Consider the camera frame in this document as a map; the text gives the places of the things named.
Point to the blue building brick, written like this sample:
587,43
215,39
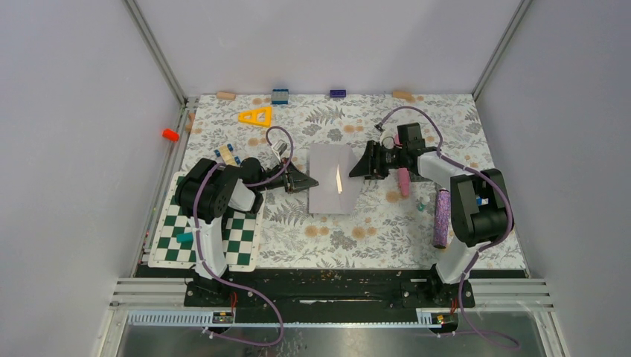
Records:
279,96

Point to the teal small block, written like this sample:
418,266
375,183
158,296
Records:
185,237

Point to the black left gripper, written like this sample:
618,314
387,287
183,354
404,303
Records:
300,181

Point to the orange plastic cap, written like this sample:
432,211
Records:
170,135

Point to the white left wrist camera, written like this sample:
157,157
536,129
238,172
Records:
279,148

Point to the wooden cylinder block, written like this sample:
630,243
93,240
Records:
404,95
223,95

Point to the yellow triangle toy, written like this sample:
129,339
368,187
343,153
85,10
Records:
257,117

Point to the right wooden cylinder block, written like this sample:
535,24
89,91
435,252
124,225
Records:
404,95

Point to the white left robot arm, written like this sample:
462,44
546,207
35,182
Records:
210,188

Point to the pink toy microphone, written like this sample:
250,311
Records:
404,181

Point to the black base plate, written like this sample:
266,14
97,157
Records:
323,294

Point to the dark green building baseplate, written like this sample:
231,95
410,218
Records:
417,178

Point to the grey paper envelope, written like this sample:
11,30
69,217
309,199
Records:
323,161

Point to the floral patterned table mat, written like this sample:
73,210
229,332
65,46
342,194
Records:
385,230

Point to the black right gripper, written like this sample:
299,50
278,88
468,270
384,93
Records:
370,163

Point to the white slotted cable duct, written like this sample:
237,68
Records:
225,318

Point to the dark purple building brick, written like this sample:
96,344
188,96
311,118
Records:
337,93

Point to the left wooden cylinder block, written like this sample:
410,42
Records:
223,95

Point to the wooden toy car blue wheels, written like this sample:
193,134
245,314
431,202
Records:
226,153

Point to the green white chessboard mat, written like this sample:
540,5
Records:
240,237

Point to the tan lined letter paper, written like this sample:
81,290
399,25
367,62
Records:
339,180

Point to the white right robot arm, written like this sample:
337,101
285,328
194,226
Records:
480,212

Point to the purple glitter microphone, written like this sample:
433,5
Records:
442,219

